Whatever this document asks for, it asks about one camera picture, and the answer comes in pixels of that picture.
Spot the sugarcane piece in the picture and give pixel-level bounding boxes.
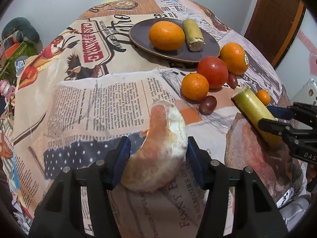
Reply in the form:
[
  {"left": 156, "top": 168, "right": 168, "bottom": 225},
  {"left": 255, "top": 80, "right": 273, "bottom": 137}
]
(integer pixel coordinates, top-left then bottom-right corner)
[
  {"left": 232, "top": 85, "right": 282, "bottom": 148},
  {"left": 182, "top": 18, "right": 205, "bottom": 52}
]

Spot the peeled sweet potato piece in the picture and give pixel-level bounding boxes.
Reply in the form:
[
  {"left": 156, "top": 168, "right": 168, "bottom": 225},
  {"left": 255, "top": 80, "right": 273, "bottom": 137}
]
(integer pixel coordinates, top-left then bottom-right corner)
[{"left": 121, "top": 100, "right": 188, "bottom": 192}]

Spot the large Dole orange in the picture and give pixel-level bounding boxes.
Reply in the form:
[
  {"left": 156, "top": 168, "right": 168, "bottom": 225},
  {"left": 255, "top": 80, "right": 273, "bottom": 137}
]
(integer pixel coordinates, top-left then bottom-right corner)
[{"left": 148, "top": 21, "right": 185, "bottom": 51}]

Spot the small mandarin at edge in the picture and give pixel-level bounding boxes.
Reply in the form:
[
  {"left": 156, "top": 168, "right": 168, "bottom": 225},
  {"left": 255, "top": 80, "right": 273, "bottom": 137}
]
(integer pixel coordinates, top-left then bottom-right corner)
[{"left": 256, "top": 89, "right": 271, "bottom": 106}]

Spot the red grape near sugarcane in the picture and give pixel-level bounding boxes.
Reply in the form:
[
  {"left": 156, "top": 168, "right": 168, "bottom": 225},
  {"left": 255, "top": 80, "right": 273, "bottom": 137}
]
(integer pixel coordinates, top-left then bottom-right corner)
[{"left": 227, "top": 73, "right": 238, "bottom": 89}]

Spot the dark grape near mandarin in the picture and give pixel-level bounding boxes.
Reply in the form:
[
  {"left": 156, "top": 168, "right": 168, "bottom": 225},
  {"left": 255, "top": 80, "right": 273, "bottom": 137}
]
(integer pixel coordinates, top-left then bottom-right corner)
[{"left": 198, "top": 96, "right": 217, "bottom": 115}]

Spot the red tomato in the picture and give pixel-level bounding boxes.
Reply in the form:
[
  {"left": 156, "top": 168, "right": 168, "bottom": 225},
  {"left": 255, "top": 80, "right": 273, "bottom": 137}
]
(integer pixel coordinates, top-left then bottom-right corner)
[{"left": 197, "top": 56, "right": 228, "bottom": 90}]

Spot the small mandarin by tomato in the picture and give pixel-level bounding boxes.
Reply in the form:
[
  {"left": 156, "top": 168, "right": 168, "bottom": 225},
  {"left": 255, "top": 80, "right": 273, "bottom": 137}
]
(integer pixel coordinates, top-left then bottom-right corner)
[{"left": 180, "top": 73, "right": 210, "bottom": 102}]

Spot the pink toy figure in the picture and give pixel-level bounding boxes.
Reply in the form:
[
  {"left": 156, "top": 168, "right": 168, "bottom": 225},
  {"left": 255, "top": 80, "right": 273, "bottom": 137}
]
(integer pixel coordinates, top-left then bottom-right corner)
[{"left": 0, "top": 80, "right": 16, "bottom": 99}]

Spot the newspaper print tablecloth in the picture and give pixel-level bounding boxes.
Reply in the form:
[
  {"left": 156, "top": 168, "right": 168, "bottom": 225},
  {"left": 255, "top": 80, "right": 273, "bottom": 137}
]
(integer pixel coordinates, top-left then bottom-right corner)
[{"left": 1, "top": 0, "right": 307, "bottom": 234}]

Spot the green storage box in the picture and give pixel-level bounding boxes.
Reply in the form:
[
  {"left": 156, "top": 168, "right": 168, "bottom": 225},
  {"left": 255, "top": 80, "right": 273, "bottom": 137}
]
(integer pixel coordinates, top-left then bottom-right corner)
[{"left": 1, "top": 41, "right": 37, "bottom": 83}]

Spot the purple ceramic plate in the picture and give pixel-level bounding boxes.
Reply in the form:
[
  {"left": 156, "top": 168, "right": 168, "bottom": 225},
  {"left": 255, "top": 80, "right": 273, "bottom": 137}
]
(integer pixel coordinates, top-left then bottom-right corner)
[{"left": 129, "top": 18, "right": 220, "bottom": 63}]

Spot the grey plush toy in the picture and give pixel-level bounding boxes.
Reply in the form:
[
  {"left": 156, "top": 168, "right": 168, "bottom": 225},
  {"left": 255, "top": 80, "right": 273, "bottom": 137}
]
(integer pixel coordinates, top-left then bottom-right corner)
[{"left": 1, "top": 17, "right": 40, "bottom": 44}]

